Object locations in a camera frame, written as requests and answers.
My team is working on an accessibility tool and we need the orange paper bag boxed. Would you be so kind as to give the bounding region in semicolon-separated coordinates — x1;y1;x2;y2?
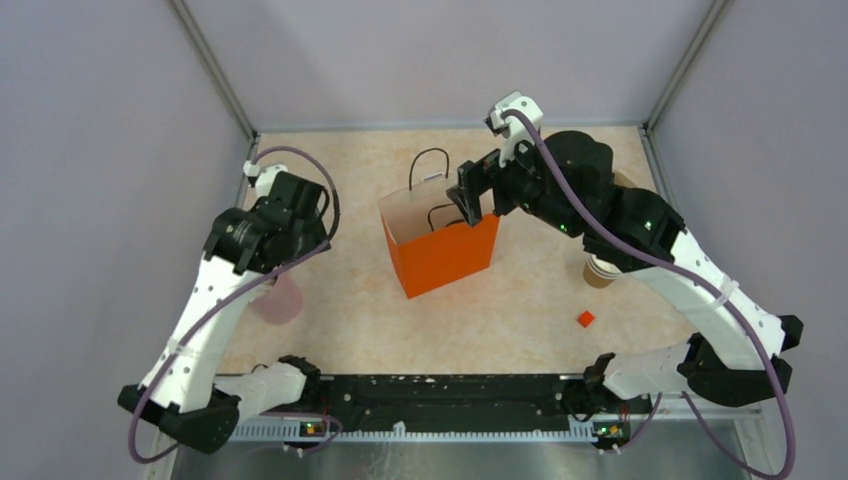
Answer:
378;147;500;299

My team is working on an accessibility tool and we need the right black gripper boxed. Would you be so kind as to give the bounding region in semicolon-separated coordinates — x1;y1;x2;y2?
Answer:
447;128;583;239

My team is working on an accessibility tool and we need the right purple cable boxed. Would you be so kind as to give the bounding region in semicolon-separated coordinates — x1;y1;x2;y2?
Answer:
500;109;796;480

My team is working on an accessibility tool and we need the small red cube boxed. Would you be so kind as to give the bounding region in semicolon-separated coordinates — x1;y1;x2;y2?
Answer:
576;311;595;328

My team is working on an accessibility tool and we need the purple cable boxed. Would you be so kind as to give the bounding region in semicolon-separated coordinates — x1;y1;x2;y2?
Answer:
127;146;342;465
500;109;796;480

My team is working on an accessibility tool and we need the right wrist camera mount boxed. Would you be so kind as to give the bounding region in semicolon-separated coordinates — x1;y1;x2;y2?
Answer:
484;90;544;168

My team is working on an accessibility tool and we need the brown pulp cup carrier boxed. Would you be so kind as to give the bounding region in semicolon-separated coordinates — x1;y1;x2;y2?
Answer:
613;171;638;188

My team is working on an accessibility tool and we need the pink plastic cup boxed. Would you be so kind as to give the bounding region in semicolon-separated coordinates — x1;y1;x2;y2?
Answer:
248;273;304;325

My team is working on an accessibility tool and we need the stack of brown paper cups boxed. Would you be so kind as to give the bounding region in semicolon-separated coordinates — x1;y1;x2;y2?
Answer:
582;254;623;289

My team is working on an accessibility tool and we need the playing card box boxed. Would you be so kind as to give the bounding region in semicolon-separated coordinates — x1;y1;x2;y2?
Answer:
420;172;446;183

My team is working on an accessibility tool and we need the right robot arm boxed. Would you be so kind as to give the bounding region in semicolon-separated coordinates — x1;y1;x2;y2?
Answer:
446;131;803;412

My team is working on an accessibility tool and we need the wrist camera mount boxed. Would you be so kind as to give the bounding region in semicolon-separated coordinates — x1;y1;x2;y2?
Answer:
243;161;289;199
484;90;544;168

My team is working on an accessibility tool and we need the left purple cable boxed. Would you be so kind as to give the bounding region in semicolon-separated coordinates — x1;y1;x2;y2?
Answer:
127;146;342;465

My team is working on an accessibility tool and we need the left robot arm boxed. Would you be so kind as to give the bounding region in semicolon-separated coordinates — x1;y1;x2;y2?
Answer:
118;170;330;454

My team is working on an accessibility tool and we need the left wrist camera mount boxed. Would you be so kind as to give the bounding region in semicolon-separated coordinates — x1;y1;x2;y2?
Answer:
243;161;289;199

